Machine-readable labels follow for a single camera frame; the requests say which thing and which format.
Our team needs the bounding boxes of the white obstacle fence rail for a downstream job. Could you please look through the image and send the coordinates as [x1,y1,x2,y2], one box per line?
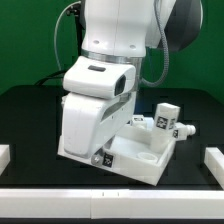
[0,144,224,220]

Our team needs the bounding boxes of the black cables bundle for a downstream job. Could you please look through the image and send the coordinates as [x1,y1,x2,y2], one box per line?
[34,69,69,87]

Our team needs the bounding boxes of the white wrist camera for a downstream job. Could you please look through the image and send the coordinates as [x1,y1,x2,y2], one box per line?
[63,56,136,99]

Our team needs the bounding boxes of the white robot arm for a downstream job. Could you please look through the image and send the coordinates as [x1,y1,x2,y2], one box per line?
[61,0,203,166]

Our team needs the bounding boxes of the grey cable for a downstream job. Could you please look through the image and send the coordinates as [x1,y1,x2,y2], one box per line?
[53,0,83,73]

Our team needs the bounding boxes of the white square tabletop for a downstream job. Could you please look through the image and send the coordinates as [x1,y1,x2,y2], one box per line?
[58,125,176,186]

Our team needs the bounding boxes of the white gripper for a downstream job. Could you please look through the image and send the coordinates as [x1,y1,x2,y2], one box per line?
[62,92,136,166]

